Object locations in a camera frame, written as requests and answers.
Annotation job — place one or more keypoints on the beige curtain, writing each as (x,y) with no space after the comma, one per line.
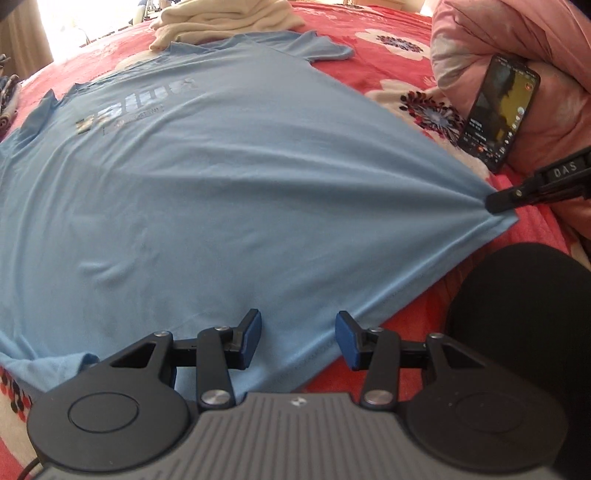
(23,27)

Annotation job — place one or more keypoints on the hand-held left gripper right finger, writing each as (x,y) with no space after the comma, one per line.
(346,339)

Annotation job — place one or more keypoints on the person's black-trousered leg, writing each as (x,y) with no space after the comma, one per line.
(521,346)

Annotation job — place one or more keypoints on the grey striped garment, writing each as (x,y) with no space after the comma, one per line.
(8,104)

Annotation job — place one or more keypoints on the light blue t-shirt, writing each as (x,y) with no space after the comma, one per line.
(231,184)

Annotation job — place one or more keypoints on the pink quilt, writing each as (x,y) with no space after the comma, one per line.
(485,32)

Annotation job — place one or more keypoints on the black smartphone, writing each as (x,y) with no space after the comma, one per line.
(498,115)

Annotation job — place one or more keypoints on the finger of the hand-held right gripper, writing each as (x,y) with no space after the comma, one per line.
(505,198)

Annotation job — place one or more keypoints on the red floral blanket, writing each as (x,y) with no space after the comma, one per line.
(392,60)

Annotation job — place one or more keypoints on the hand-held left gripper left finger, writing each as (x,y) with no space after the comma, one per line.
(251,339)

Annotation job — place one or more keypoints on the cream folded cloth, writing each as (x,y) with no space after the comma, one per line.
(221,21)

